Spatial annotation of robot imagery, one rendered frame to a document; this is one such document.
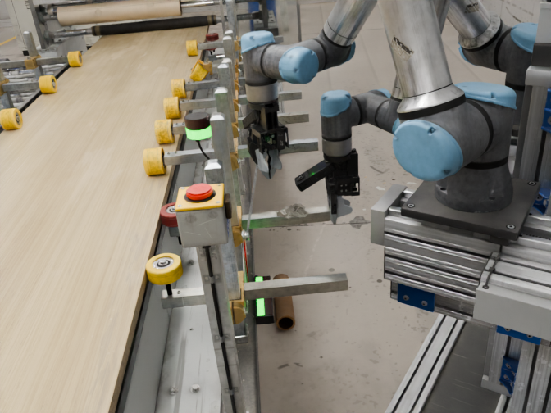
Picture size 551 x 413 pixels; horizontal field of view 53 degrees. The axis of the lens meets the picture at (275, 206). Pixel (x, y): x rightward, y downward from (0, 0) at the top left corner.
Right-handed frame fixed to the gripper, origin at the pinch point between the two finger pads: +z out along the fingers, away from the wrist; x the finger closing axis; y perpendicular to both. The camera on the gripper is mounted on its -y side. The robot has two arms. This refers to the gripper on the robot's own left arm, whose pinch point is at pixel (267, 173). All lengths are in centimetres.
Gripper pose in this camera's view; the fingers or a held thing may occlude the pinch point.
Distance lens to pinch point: 141.0
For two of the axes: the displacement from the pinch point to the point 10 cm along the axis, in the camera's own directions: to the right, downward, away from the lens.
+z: 0.9, 8.8, 4.7
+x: 9.1, -2.6, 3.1
